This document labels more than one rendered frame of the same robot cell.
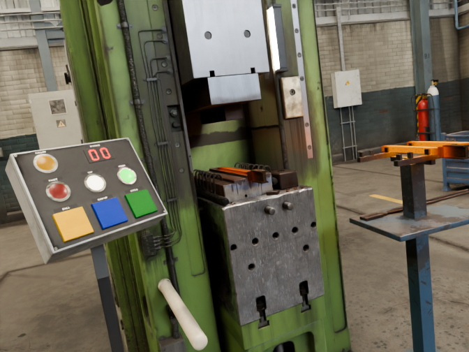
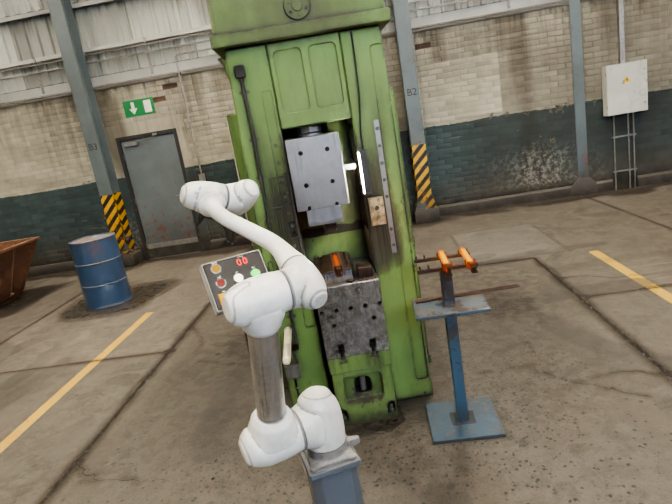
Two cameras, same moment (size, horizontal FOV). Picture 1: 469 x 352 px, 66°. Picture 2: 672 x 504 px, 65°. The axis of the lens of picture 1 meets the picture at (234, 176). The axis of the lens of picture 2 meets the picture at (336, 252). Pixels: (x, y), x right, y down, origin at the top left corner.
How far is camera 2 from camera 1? 1.93 m
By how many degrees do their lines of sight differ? 21
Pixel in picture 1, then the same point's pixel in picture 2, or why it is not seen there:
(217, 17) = (312, 174)
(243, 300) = (328, 345)
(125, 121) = not seen: hidden behind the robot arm
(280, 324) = (355, 363)
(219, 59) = (313, 199)
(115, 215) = not seen: hidden behind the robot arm
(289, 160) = (377, 254)
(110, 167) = (247, 268)
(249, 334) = (333, 366)
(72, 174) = (228, 273)
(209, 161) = (332, 245)
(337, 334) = (419, 380)
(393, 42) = not seen: outside the picture
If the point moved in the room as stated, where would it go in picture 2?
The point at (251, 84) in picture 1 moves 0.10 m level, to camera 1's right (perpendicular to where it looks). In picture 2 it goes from (336, 212) to (352, 210)
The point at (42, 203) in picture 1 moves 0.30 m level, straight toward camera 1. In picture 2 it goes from (214, 289) to (211, 306)
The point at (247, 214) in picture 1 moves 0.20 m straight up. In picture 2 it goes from (330, 294) to (324, 261)
